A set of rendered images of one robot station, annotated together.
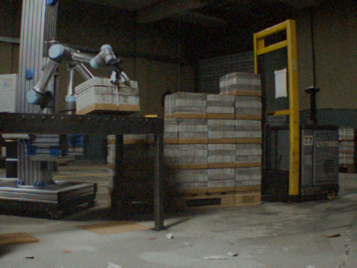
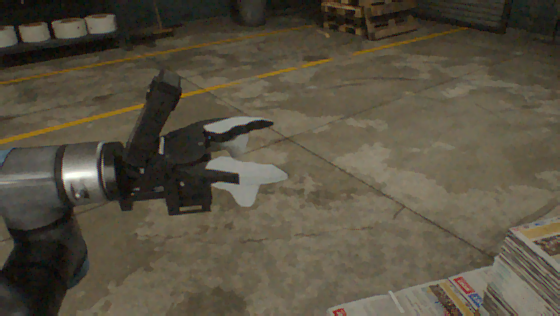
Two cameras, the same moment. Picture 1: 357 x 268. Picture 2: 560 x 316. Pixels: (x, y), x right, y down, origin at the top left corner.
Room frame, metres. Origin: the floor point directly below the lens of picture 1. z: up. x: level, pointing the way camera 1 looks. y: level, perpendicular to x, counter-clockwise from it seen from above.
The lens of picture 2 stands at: (3.88, 0.45, 1.47)
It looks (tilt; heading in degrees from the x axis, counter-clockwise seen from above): 29 degrees down; 3
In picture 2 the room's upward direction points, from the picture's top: straight up
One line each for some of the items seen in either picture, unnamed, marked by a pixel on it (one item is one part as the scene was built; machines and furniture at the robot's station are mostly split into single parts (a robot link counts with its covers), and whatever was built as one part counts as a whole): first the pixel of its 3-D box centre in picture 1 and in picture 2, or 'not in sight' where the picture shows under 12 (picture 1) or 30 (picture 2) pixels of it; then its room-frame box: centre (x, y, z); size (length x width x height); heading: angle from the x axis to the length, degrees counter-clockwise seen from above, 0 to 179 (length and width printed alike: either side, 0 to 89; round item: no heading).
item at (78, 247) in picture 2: not in sight; (47, 253); (4.24, 0.78, 1.12); 0.11 x 0.08 x 0.11; 14
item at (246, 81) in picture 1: (240, 138); not in sight; (4.46, -0.62, 0.65); 0.39 x 0.30 x 1.29; 20
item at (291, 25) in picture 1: (292, 106); not in sight; (4.29, -1.14, 0.97); 0.09 x 0.09 x 1.75; 20
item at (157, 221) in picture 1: (159, 182); not in sight; (3.15, 0.14, 0.34); 0.06 x 0.06 x 0.68; 41
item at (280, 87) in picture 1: (276, 79); not in sight; (4.61, -1.04, 1.28); 0.57 x 0.01 x 0.65; 20
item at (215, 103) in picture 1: (213, 108); not in sight; (4.36, -0.34, 0.95); 0.38 x 0.29 x 0.23; 18
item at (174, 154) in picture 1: (171, 163); not in sight; (4.21, 0.07, 0.42); 1.17 x 0.39 x 0.83; 110
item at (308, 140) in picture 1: (303, 161); not in sight; (4.73, -1.37, 0.40); 0.69 x 0.55 x 0.80; 20
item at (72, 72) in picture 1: (71, 82); not in sight; (4.20, 1.04, 1.19); 0.15 x 0.12 x 0.55; 14
